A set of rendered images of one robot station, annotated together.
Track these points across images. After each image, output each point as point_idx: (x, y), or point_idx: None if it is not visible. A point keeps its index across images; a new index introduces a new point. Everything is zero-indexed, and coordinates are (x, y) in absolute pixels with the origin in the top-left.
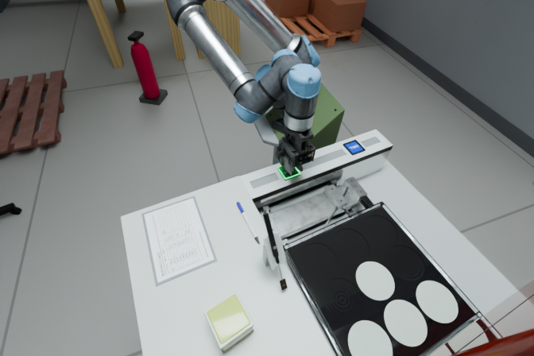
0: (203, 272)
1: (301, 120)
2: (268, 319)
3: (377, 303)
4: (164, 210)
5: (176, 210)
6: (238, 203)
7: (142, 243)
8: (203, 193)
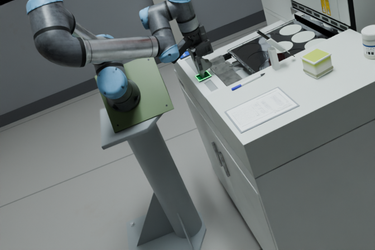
0: (287, 90)
1: (195, 16)
2: None
3: (294, 44)
4: (238, 121)
5: (238, 116)
6: (232, 87)
7: (267, 123)
8: (221, 108)
